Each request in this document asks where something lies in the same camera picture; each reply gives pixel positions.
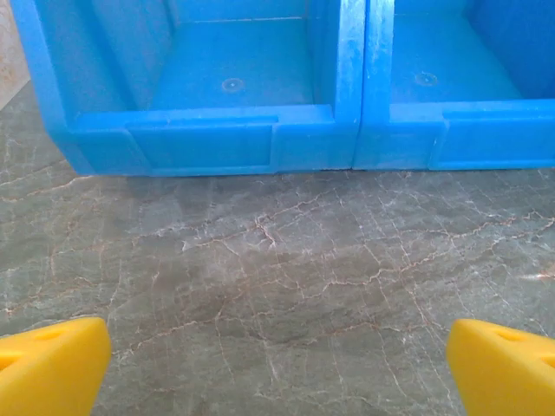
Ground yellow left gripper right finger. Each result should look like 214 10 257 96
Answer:
446 318 555 416

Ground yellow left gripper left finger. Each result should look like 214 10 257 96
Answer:
0 316 112 416

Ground blue plastic bin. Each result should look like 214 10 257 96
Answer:
353 0 555 172
10 0 368 178

